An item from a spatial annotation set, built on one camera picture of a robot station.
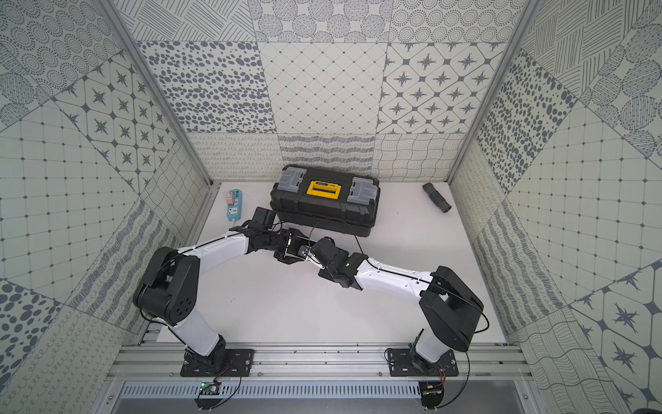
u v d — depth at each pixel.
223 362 0.70
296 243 0.84
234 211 1.07
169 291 0.47
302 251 0.74
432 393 0.72
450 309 0.43
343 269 0.62
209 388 0.72
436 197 1.12
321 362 0.76
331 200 0.92
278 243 0.80
